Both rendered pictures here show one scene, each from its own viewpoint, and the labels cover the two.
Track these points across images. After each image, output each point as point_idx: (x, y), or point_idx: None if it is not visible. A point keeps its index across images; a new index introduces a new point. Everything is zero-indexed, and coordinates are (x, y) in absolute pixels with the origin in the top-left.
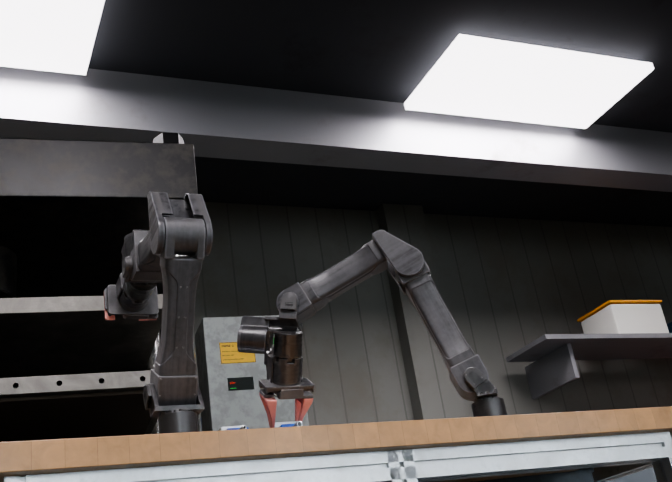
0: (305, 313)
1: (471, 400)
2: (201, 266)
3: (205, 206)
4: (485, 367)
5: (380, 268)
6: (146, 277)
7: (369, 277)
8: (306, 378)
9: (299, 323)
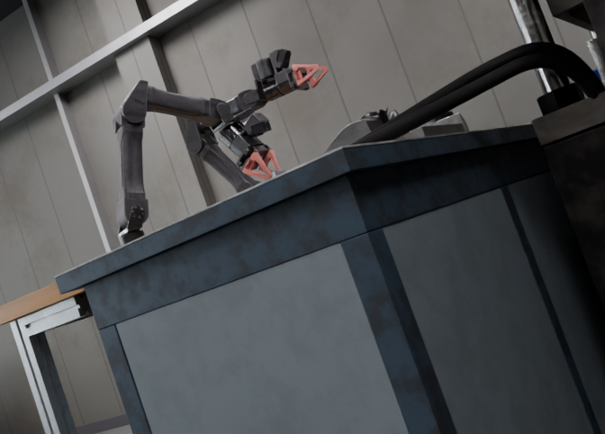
0: (211, 122)
1: (142, 223)
2: (202, 158)
3: (186, 129)
4: (116, 216)
5: (148, 108)
6: (256, 108)
7: (160, 107)
8: (244, 149)
9: (219, 125)
